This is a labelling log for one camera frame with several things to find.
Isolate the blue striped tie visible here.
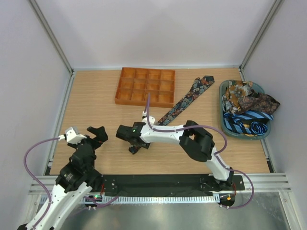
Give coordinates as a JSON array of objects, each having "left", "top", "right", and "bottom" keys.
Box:
[{"left": 223, "top": 110, "right": 274, "bottom": 136}]

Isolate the purple cable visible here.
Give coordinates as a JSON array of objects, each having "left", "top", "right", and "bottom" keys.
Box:
[
  {"left": 24, "top": 135, "right": 119, "bottom": 228},
  {"left": 145, "top": 92, "right": 255, "bottom": 210}
]

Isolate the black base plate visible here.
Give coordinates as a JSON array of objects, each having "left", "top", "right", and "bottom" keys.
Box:
[{"left": 101, "top": 173, "right": 245, "bottom": 198}]

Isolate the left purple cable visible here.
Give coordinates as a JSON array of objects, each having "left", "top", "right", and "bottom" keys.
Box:
[{"left": 24, "top": 135, "right": 119, "bottom": 228}]

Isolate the orange compartment tray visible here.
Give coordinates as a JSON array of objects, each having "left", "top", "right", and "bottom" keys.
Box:
[{"left": 115, "top": 67, "right": 176, "bottom": 108}]

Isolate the white slotted cable duct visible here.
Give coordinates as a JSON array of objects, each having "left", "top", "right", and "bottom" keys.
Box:
[{"left": 112, "top": 195, "right": 220, "bottom": 204}]

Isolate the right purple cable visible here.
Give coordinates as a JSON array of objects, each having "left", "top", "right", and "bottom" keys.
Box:
[{"left": 145, "top": 92, "right": 255, "bottom": 210}]

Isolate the dark brown paisley tie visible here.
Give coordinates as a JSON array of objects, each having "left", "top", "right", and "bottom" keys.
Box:
[{"left": 237, "top": 92, "right": 280, "bottom": 115}]

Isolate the mustard floral tie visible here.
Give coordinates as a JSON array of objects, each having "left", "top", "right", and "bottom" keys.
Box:
[{"left": 222, "top": 80, "right": 253, "bottom": 115}]

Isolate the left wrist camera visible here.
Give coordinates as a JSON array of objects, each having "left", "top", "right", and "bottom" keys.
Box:
[{"left": 65, "top": 126, "right": 87, "bottom": 144}]

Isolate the navy floral tie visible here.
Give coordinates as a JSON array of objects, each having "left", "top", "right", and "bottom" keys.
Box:
[{"left": 157, "top": 76, "right": 215, "bottom": 126}]

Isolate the teal plastic basket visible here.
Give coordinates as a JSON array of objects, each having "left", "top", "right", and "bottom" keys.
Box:
[{"left": 219, "top": 79, "right": 272, "bottom": 138}]

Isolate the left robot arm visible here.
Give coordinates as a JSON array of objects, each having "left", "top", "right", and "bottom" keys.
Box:
[{"left": 19, "top": 126, "right": 108, "bottom": 230}]

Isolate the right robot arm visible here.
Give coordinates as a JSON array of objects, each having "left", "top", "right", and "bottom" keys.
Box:
[{"left": 116, "top": 119, "right": 234, "bottom": 190}]

